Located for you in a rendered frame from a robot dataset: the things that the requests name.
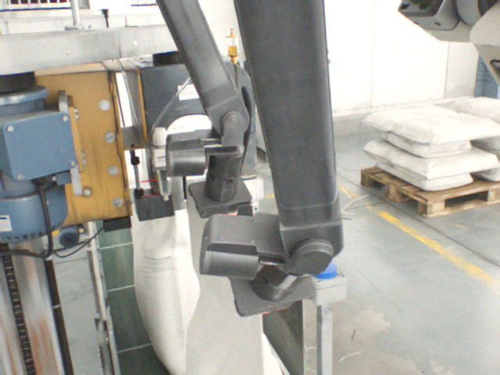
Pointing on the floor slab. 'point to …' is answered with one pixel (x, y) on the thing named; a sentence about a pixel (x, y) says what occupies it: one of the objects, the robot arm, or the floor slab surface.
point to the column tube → (12, 358)
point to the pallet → (434, 198)
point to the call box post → (324, 339)
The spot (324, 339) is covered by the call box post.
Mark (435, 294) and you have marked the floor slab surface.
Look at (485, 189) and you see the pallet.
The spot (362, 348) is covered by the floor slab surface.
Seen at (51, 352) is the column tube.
